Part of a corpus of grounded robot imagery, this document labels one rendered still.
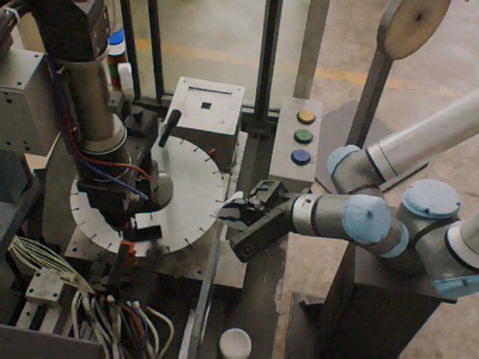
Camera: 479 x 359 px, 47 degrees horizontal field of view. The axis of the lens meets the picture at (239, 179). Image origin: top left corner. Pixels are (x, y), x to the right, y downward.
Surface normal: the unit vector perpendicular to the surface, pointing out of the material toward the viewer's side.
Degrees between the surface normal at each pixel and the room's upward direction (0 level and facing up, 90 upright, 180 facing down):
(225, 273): 0
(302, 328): 0
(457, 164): 0
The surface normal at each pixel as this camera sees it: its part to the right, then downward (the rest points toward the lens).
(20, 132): -0.17, 0.77
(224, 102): 0.06, -0.61
